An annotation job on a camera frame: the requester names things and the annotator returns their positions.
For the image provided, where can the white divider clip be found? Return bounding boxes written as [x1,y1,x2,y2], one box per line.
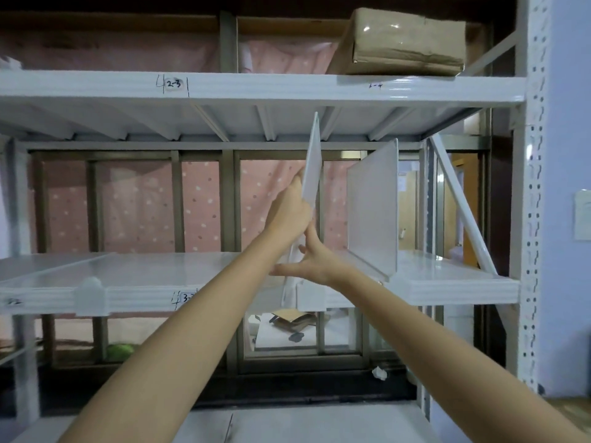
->
[73,276,110,317]
[295,280,328,313]

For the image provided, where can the brown paper wrapped package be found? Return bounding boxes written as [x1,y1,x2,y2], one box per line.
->
[326,7,467,78]

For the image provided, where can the person's right forearm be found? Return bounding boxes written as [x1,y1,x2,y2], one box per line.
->
[330,271,591,443]

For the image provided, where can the white paper sign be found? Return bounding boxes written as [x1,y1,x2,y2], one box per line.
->
[574,188,591,241]

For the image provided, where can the person's left forearm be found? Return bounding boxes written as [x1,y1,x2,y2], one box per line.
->
[57,234,301,443]

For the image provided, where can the white metal shelving rack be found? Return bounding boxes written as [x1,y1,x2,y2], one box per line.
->
[0,0,550,443]

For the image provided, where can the small green object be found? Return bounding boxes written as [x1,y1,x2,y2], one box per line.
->
[107,344,139,363]

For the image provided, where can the flat cardboard pieces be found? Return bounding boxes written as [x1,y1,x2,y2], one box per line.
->
[267,308,320,345]

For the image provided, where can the person's left hand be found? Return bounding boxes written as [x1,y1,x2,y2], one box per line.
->
[263,168,315,247]

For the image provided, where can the light wooden wardrobe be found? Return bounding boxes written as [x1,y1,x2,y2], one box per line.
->
[399,154,481,268]

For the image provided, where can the person's right hand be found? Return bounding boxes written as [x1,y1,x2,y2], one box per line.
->
[269,221,352,287]

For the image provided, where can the metal window frame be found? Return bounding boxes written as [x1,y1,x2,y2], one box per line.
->
[0,133,490,379]

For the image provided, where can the pink dotted curtain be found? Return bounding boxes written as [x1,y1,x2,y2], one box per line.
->
[0,30,356,346]

